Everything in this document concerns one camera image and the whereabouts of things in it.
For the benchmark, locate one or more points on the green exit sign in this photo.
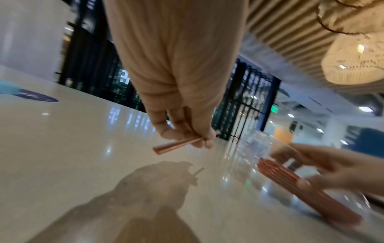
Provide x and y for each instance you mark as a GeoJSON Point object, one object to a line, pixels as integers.
{"type": "Point", "coordinates": [274, 109]}

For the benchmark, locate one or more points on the black metal gate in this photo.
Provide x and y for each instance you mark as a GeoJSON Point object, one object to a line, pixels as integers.
{"type": "Point", "coordinates": [90, 61]}

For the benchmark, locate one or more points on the person's left hand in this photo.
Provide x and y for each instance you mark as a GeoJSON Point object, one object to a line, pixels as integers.
{"type": "Point", "coordinates": [177, 59]}

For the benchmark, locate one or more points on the light blue object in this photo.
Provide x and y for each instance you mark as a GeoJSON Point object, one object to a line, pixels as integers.
{"type": "Point", "coordinates": [8, 87]}

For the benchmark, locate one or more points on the single orange stick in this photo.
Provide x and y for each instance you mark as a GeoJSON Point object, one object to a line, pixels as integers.
{"type": "Point", "coordinates": [175, 145]}

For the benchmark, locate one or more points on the clear plastic cup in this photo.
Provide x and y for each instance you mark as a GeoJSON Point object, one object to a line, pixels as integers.
{"type": "Point", "coordinates": [255, 149]}

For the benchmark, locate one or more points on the bundle of orange sticks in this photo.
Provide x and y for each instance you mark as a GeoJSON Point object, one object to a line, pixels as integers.
{"type": "Point", "coordinates": [318, 199]}

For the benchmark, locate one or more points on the dark blue round sticker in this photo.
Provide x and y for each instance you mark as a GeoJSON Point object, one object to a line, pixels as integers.
{"type": "Point", "coordinates": [37, 96]}

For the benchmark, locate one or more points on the person's right hand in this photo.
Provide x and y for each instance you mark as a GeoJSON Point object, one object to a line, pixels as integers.
{"type": "Point", "coordinates": [357, 170]}

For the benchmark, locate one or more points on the beige woven pendant lamp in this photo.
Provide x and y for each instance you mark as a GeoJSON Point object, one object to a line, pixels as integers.
{"type": "Point", "coordinates": [354, 61]}
{"type": "Point", "coordinates": [351, 14]}

